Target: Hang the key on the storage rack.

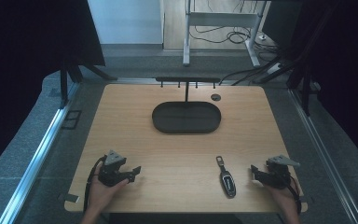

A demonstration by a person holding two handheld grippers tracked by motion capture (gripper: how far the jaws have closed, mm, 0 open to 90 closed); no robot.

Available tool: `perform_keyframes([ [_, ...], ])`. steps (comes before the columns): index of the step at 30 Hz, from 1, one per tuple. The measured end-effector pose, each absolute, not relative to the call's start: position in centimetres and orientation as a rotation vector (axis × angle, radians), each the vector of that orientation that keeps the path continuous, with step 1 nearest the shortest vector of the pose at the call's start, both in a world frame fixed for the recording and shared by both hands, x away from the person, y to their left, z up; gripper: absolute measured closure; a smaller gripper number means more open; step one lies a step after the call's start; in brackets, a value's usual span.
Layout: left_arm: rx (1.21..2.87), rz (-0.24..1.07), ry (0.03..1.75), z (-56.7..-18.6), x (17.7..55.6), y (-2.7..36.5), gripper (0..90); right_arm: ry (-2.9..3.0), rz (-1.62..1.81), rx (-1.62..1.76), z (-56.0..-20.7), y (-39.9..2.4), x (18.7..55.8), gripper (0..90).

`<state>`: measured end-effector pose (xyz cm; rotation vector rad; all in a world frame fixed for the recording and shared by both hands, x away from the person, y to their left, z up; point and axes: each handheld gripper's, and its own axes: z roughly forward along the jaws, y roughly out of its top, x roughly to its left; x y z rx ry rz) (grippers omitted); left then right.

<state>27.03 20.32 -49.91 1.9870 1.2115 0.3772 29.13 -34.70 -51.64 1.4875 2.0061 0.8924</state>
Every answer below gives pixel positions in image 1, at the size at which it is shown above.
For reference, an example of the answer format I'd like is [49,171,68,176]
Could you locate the grey tape strip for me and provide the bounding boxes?
[58,192,80,203]

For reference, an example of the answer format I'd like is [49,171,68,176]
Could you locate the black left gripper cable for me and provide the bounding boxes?
[82,155,107,214]

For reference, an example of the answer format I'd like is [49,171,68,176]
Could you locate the black curtain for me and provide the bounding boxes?
[0,0,106,181]
[262,0,358,174]

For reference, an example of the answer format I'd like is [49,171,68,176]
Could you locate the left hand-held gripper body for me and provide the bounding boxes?
[97,149,128,188]

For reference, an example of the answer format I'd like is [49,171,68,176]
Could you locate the person's left hand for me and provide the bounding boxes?
[88,166,131,217]

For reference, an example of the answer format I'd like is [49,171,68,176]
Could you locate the white desk frame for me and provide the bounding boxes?
[182,0,269,68]

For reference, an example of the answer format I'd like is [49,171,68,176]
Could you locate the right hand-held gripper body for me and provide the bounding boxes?
[264,154,301,190]

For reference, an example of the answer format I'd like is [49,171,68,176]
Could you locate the black metal stand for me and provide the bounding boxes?
[257,52,313,117]

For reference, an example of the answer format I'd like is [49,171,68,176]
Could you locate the black car key fob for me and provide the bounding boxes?
[215,155,238,199]

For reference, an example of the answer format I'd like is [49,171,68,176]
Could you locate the black key stand with tray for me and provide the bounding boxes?
[151,76,223,135]

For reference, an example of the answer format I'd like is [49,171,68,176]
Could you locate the black tripod stand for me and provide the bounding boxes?
[58,55,118,109]

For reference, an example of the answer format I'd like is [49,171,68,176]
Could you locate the person's right hand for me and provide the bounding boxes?
[264,182,301,218]

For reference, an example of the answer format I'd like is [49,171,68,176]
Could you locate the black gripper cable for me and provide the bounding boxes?
[283,169,303,216]
[82,155,107,214]

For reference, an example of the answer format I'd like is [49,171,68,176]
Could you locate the aluminium floor rail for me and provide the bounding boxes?
[0,82,80,224]
[287,88,358,224]

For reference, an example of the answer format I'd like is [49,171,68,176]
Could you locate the black floor cables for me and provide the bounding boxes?
[188,24,282,87]

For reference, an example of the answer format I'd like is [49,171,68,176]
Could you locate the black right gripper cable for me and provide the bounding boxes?
[283,169,303,216]

